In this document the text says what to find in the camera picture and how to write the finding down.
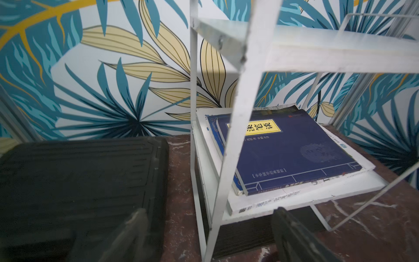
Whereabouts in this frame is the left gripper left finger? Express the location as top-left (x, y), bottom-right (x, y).
top-left (67, 208), bottom-right (151, 262)

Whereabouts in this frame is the black plastic tool case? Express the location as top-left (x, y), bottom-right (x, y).
top-left (1, 137), bottom-right (169, 262)

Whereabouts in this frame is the white large book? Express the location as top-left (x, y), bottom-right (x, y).
top-left (192, 108), bottom-right (386, 222)

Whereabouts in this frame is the white two-tier bookshelf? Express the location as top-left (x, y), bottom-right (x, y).
top-left (189, 1), bottom-right (419, 262)

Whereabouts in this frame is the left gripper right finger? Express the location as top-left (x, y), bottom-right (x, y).
top-left (271, 207), bottom-right (340, 262)

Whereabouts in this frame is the dark blue book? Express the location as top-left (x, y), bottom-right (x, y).
top-left (207, 109), bottom-right (364, 197)

